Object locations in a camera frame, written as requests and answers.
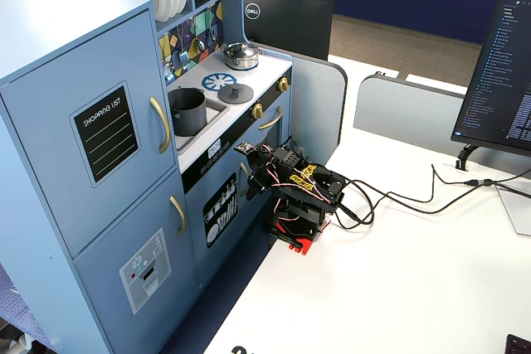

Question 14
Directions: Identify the gold fridge door handle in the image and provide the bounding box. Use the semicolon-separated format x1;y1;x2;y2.
149;95;172;155

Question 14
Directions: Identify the black keyboard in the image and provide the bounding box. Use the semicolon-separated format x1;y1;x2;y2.
504;333;531;354

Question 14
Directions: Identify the black shopping list board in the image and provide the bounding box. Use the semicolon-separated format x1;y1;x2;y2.
68;80;142;188

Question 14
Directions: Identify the gray desk divider panel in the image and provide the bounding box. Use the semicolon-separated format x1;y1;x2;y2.
259;47;348;164
353;74;478;160

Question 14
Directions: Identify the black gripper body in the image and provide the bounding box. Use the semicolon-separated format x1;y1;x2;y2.
247;144;291;190

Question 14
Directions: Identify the steel pot with lid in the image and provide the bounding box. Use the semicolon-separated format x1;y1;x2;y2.
219;41;261;71

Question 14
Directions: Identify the white toy sink basin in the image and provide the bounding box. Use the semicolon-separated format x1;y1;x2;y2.
173;99;231;152

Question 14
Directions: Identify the black cable with adapter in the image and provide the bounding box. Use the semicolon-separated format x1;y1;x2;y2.
430;163;531;200

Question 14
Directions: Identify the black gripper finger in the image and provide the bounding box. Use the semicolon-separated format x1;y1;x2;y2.
247;175;262;201
257;172;273;198

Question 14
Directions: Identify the gold oven door handle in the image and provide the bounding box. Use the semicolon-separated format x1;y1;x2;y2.
258;105;284;131

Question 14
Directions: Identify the long black cable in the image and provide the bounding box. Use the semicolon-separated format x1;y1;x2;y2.
331;175;531;231

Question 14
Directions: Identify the monitor showing code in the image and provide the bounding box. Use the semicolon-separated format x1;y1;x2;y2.
451;0;531;155

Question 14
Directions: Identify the hanging metal spatula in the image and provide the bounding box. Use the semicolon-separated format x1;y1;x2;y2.
178;24;190;70

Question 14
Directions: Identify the hanging metal ladle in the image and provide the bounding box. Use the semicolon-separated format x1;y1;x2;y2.
191;17;206;53

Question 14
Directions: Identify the hanging metal strainer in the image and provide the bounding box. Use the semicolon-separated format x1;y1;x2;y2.
163;34;175;82

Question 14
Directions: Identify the black Dell monitor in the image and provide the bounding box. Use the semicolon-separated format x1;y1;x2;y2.
241;0;335;61

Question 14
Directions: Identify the gold freezer door handle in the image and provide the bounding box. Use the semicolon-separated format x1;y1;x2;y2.
168;195;188;236

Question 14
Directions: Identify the dark gray pot lid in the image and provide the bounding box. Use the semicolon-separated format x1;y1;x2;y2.
217;83;255;104

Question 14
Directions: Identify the red robot base clamp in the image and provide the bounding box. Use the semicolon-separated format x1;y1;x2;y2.
265;216;333;256

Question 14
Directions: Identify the gray metal stand plate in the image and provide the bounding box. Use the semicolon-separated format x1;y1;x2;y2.
495;183;531;237

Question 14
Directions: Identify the gray toy cooking pot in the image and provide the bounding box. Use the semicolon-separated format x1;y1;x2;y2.
168;87;208;138

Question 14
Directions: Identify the blue toy kitchen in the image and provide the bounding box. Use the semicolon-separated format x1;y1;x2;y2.
0;0;294;354

